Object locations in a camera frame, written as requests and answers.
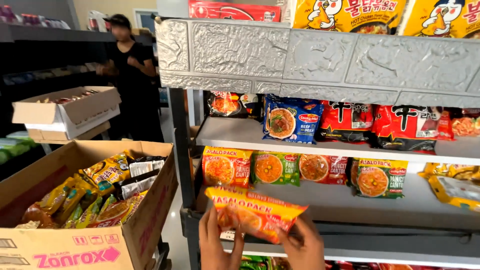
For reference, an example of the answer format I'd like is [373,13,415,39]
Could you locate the person's left hand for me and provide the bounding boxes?
[198,205,245,270]

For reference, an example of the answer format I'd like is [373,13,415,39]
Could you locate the person's right hand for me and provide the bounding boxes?
[278,215,326,270]

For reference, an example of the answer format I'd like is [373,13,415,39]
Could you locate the orange yellow noodle packet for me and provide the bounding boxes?
[204,185,309,245]

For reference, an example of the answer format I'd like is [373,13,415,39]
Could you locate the white shelf price tag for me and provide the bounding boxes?
[220,229,245,241]

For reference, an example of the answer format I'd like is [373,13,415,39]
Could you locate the green packets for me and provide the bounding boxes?
[239,255,291,270]

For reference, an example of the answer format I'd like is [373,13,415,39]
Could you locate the orange yellow-top noodle multipack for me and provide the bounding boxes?
[202,146,253,189]

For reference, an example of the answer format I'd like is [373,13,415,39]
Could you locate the green noodle packet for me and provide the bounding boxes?
[250,151,301,187]

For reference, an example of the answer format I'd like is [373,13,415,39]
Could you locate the row of red packets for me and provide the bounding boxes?
[325,260,451,270]

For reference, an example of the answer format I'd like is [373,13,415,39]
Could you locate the large brown cardboard carton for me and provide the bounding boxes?
[0,140,179,270]

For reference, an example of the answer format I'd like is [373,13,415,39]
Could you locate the green yellow-top noodle multipack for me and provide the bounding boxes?
[350,157,409,199]

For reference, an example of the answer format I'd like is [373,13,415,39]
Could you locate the blue beef noodle packet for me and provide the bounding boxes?
[262,94,324,145]

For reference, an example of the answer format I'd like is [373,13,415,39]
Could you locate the heap of noodle packets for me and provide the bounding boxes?
[15,150,168,229]

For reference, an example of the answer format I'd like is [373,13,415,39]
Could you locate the flat brown cardboard box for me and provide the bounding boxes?
[26,121,112,145]

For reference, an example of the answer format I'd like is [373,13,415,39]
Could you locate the open white cardboard box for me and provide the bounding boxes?
[11,86,122,141]

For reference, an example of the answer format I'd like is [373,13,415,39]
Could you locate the grey store shelf rack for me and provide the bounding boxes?
[154,16,480,270]

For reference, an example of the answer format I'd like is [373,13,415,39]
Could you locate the red noodle multipack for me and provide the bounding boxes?
[188,0,282,23]

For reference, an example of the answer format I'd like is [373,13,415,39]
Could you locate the yellow cartoon noodle multipack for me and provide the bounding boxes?
[398,0,480,39]
[292,0,408,35]

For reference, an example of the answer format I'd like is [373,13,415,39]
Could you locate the black trolley frame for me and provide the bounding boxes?
[152,240,173,270]

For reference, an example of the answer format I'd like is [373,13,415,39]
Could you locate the dark wall shelf with goods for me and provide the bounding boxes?
[0,4,113,181]

